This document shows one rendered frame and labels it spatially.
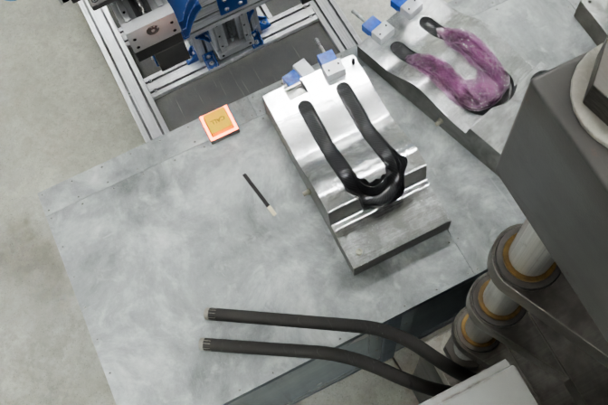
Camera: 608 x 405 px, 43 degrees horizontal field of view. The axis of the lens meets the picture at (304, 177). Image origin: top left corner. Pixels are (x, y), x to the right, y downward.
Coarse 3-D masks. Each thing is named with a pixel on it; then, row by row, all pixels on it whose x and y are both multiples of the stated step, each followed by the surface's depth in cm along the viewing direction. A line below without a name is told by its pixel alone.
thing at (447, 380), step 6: (438, 336) 179; (426, 342) 178; (432, 342) 178; (438, 342) 178; (438, 348) 177; (438, 372) 180; (444, 372) 175; (444, 378) 175; (450, 378) 175; (450, 384) 174
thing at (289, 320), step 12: (204, 312) 180; (216, 312) 179; (228, 312) 179; (240, 312) 178; (252, 312) 177; (264, 312) 176; (264, 324) 176; (276, 324) 174; (288, 324) 173; (300, 324) 172; (312, 324) 171; (324, 324) 170; (336, 324) 170; (348, 324) 169
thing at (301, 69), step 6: (300, 60) 202; (294, 66) 201; (300, 66) 201; (306, 66) 201; (294, 72) 202; (300, 72) 200; (306, 72) 200; (282, 78) 202; (288, 78) 201; (294, 78) 201; (288, 84) 201
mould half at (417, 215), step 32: (320, 96) 193; (288, 128) 191; (352, 128) 190; (384, 128) 188; (320, 160) 186; (352, 160) 183; (416, 160) 180; (320, 192) 179; (416, 192) 185; (352, 224) 183; (384, 224) 182; (416, 224) 181; (448, 224) 183; (352, 256) 180; (384, 256) 181
